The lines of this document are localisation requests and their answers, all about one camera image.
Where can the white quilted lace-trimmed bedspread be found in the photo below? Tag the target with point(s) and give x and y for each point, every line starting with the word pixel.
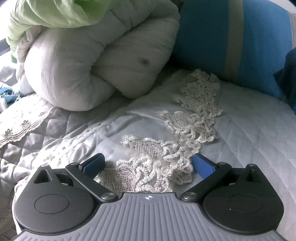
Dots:
pixel 242 129

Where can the blue fleece jacket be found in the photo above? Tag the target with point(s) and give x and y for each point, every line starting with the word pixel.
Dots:
pixel 286 76

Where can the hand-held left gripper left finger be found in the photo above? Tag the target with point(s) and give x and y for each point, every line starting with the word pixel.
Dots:
pixel 93 163

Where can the light green blanket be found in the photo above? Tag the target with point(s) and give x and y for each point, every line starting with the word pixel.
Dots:
pixel 34 18

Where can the blue pillow with grey stripes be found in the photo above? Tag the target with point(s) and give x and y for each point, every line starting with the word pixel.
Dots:
pixel 203 34

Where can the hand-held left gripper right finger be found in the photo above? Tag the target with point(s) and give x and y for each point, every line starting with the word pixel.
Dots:
pixel 203 165

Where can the light blue crumpled cloth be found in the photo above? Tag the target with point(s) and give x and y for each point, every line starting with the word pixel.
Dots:
pixel 7 95

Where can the white rolled comforter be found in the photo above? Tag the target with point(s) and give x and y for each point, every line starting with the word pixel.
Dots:
pixel 69 58

